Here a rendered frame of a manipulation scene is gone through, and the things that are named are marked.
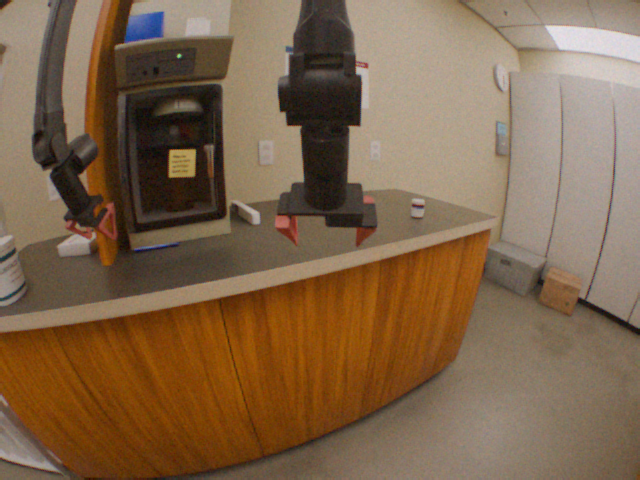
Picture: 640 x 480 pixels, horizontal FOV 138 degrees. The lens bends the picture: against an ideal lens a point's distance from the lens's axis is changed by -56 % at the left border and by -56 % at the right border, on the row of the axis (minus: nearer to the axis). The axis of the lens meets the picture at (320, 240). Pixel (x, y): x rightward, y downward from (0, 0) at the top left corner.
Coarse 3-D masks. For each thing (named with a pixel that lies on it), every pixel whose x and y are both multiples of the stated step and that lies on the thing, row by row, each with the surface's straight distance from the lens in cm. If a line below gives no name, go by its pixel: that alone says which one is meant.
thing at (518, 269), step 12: (492, 252) 287; (504, 252) 287; (516, 252) 296; (528, 252) 307; (492, 264) 292; (504, 264) 285; (516, 264) 278; (528, 264) 271; (540, 264) 284; (492, 276) 297; (504, 276) 289; (516, 276) 282; (528, 276) 276; (516, 288) 287; (528, 288) 285
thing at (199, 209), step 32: (128, 96) 84; (160, 96) 83; (192, 96) 82; (128, 128) 83; (160, 128) 81; (192, 128) 81; (128, 160) 82; (160, 160) 81; (160, 192) 82; (192, 192) 82; (224, 192) 83; (160, 224) 84
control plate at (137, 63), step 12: (192, 48) 78; (132, 60) 80; (144, 60) 79; (156, 60) 79; (168, 60) 79; (180, 60) 79; (192, 60) 80; (132, 72) 81; (168, 72) 81; (180, 72) 81; (192, 72) 81
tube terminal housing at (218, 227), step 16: (160, 0) 97; (176, 0) 96; (192, 0) 96; (208, 0) 96; (224, 0) 96; (176, 16) 93; (192, 16) 93; (208, 16) 93; (224, 16) 93; (176, 32) 90; (224, 32) 91; (192, 80) 85; (208, 80) 85; (224, 80) 86; (224, 96) 85; (224, 112) 84; (224, 128) 83; (224, 144) 83; (224, 160) 83; (192, 224) 85; (208, 224) 85; (224, 224) 86; (144, 240) 86; (160, 240) 86; (176, 240) 86
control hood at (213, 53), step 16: (128, 48) 78; (144, 48) 78; (160, 48) 78; (176, 48) 78; (208, 48) 78; (224, 48) 79; (208, 64) 81; (224, 64) 81; (144, 80) 82; (160, 80) 83; (176, 80) 84
